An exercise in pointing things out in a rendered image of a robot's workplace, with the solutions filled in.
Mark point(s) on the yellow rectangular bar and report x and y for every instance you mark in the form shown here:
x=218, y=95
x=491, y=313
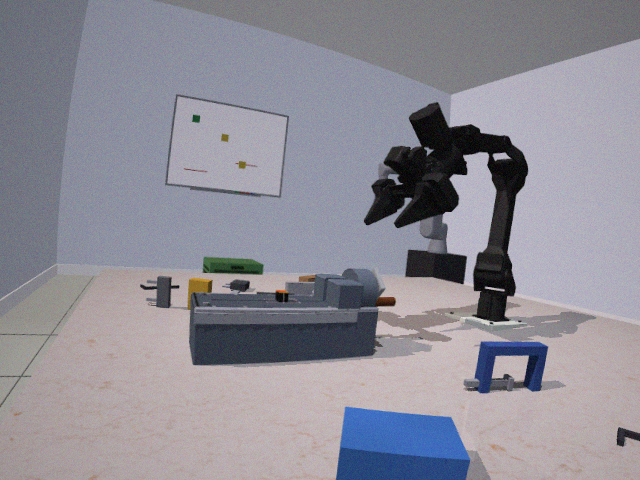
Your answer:
x=198, y=285

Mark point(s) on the blue rectangular block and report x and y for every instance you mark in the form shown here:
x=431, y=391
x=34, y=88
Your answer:
x=380, y=445

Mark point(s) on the blue c-clamp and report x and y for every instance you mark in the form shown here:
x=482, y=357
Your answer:
x=487, y=354

